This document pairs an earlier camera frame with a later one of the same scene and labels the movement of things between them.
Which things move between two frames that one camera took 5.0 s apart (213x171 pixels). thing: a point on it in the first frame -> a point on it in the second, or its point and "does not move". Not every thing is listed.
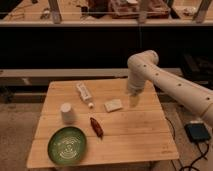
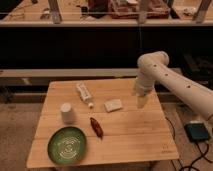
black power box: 197,132 does not move
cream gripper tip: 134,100 -> 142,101
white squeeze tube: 85,94 does not move
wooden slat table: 114,131 does not move
